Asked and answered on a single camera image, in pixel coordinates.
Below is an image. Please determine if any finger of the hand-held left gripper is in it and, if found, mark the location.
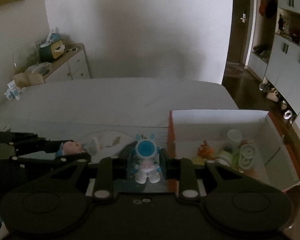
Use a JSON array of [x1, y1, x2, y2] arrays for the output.
[[11, 152, 92, 167], [0, 131, 74, 156]]

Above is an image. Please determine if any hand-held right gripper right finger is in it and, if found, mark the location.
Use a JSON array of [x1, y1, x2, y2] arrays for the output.
[[160, 148, 284, 203]]

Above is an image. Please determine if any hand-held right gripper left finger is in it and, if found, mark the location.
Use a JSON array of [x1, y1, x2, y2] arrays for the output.
[[20, 149, 138, 202]]

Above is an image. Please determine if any blue white rabbit robot toy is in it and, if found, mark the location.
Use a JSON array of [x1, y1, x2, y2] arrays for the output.
[[133, 132, 163, 184]]

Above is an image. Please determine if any baby doll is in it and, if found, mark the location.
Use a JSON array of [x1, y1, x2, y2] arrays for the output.
[[55, 140, 86, 158]]

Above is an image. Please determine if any orange toy figure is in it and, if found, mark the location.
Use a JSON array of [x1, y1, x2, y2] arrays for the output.
[[197, 141, 215, 161]]

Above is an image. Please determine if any white green round container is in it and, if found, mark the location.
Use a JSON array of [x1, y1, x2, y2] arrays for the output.
[[216, 150, 234, 166]]

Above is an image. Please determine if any red cardboard box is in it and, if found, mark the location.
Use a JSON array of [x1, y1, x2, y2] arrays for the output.
[[166, 109, 300, 193]]

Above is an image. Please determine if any clear jar with dark contents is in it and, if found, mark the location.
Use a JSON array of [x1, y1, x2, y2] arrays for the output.
[[224, 129, 243, 152]]

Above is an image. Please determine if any clear round glass container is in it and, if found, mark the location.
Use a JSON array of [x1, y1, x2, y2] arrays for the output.
[[240, 144, 256, 170]]

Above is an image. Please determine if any printed table mat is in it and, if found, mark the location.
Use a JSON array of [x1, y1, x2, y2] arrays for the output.
[[77, 130, 135, 158]]

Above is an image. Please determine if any white blue packet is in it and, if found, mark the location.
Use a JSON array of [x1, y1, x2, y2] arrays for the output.
[[5, 80, 22, 101]]

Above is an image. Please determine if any brown paper bag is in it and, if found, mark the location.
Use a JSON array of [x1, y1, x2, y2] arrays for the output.
[[13, 71, 45, 88]]

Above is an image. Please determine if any clear plastic bag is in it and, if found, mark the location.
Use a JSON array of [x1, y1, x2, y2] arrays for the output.
[[27, 62, 52, 75]]

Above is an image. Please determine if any white wooden drawer cabinet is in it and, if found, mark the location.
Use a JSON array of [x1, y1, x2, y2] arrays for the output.
[[43, 43, 91, 82]]

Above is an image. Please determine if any green plush tissue box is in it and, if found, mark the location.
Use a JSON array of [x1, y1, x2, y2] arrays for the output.
[[39, 34, 65, 63]]

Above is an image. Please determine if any patterned doormat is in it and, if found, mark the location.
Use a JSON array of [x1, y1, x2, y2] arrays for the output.
[[224, 64, 251, 82]]

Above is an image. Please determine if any beige shoe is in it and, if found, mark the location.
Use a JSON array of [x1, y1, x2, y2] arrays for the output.
[[266, 87, 280, 102]]

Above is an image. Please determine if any black white sandal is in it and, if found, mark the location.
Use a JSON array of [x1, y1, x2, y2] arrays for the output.
[[283, 110, 294, 124]]

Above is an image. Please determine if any brown door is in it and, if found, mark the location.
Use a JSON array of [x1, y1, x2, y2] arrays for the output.
[[227, 0, 254, 65]]

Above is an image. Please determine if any group of shelf figurines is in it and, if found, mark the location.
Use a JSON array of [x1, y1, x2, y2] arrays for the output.
[[276, 12, 300, 46]]

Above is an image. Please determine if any grey wall cabinet unit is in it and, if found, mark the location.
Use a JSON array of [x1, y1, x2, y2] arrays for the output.
[[247, 0, 300, 130]]

